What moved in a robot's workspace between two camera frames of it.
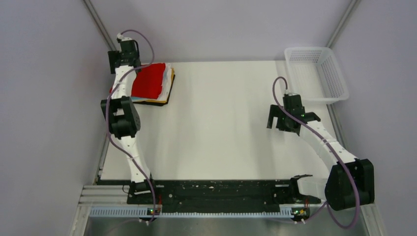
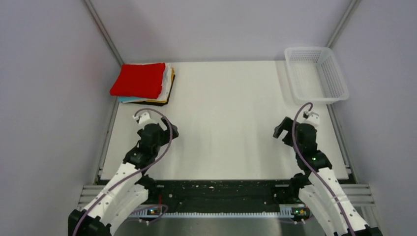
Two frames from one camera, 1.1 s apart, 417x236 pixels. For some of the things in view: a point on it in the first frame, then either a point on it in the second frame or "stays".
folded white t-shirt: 165,87 stays
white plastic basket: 315,75 stays
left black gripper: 114,56 to 166,133
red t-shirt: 148,81 stays
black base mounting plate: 257,195 stays
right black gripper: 275,111 to 286,124
